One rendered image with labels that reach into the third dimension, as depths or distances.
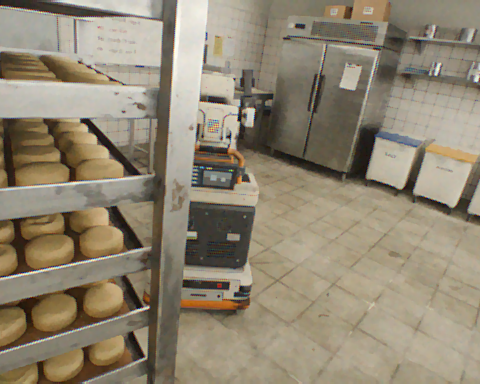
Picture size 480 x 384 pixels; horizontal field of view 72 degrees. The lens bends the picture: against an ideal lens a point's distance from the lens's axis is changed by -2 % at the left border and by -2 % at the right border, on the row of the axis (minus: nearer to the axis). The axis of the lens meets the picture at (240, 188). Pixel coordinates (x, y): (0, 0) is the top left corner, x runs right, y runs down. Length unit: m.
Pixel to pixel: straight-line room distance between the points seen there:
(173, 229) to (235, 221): 1.52
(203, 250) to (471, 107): 4.15
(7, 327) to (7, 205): 0.17
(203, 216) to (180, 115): 1.55
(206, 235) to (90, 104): 1.63
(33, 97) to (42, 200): 0.09
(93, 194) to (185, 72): 0.15
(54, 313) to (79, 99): 0.27
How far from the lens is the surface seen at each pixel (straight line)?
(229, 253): 1.98
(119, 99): 0.34
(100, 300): 0.49
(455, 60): 5.31
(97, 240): 0.44
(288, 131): 5.11
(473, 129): 5.26
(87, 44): 0.76
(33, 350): 0.46
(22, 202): 0.35
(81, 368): 0.56
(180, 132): 0.33
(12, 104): 0.33
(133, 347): 0.58
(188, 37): 0.32
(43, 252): 0.42
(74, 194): 0.35
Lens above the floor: 1.47
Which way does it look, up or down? 22 degrees down
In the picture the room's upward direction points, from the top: 9 degrees clockwise
